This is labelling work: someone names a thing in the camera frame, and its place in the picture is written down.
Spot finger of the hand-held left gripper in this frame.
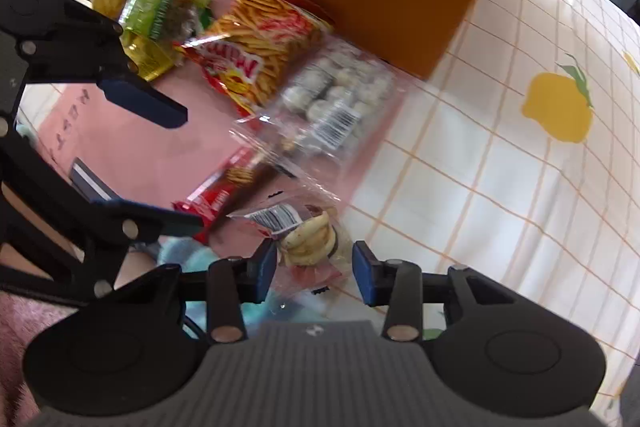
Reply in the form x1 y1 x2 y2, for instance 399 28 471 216
15 0 190 130
0 114 206 308

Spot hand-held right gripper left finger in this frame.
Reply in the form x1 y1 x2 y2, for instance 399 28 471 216
115 239 279 344

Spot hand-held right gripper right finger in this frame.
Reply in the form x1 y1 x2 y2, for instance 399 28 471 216
351 240 522 342

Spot clear biscuit packet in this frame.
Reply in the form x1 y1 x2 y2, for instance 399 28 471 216
227 192 352 295

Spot green snack packet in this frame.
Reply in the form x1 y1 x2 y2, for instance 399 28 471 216
120 0 216 44

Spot pink mat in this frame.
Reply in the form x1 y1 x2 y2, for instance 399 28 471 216
22 0 401 308

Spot red snack bar packet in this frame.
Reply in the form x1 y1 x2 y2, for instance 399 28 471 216
172 147 267 244

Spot checked lemon print tablecloth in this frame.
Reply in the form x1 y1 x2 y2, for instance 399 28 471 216
0 0 640 427

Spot red fries snack bag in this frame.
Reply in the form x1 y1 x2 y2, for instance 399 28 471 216
175 0 335 118

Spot pink fuzzy cloth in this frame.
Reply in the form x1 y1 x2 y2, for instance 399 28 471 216
0 292 68 414

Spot clear packet of white balls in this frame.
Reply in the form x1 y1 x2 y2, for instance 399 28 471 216
230 44 401 168

